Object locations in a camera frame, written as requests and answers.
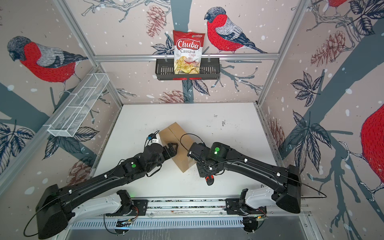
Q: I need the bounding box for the black wire wall basket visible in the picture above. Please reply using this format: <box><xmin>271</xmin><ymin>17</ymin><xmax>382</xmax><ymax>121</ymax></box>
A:
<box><xmin>155</xmin><ymin>57</ymin><xmax>221</xmax><ymax>81</ymax></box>

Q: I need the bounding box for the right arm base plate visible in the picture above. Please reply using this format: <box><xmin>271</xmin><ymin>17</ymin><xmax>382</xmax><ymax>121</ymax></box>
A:
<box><xmin>225</xmin><ymin>198</ymin><xmax>267</xmax><ymax>217</ymax></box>

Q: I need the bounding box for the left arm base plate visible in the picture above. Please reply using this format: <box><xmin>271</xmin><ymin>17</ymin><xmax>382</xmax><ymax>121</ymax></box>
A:
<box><xmin>106</xmin><ymin>200</ymin><xmax>149</xmax><ymax>217</ymax></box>

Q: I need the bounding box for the Chuba cassava chips bag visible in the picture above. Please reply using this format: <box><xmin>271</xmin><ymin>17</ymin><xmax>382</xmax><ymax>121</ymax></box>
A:
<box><xmin>173</xmin><ymin>31</ymin><xmax>205</xmax><ymax>74</ymax></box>

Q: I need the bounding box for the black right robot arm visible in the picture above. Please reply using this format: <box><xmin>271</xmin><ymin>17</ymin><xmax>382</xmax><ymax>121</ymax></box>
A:
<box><xmin>187</xmin><ymin>142</ymin><xmax>302</xmax><ymax>214</ymax></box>

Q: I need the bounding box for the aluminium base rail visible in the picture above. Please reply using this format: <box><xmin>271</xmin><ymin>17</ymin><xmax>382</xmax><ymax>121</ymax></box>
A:
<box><xmin>64</xmin><ymin>195</ymin><xmax>311</xmax><ymax>217</ymax></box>

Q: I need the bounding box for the red black utility knife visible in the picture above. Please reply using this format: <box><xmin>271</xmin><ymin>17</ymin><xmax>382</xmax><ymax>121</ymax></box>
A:
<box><xmin>205</xmin><ymin>175</ymin><xmax>215</xmax><ymax>186</ymax></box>

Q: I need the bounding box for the aluminium frame crossbar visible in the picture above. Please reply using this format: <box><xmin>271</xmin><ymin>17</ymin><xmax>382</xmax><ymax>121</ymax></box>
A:
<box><xmin>93</xmin><ymin>53</ymin><xmax>280</xmax><ymax>63</ymax></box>

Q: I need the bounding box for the white wire mesh shelf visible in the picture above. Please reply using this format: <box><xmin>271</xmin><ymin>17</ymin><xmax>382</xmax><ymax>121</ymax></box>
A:
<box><xmin>48</xmin><ymin>73</ymin><xmax>110</xmax><ymax>137</ymax></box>

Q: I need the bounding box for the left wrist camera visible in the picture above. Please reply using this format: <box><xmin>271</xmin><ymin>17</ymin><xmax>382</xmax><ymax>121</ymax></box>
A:
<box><xmin>147</xmin><ymin>133</ymin><xmax>161</xmax><ymax>145</ymax></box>

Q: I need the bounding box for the brown cardboard express box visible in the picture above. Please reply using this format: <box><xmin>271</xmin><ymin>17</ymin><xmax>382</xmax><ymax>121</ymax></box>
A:
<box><xmin>159</xmin><ymin>122</ymin><xmax>196</xmax><ymax>173</ymax></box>

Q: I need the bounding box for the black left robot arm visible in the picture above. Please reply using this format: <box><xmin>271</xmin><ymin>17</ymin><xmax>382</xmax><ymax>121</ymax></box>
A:
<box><xmin>36</xmin><ymin>143</ymin><xmax>178</xmax><ymax>240</ymax></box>

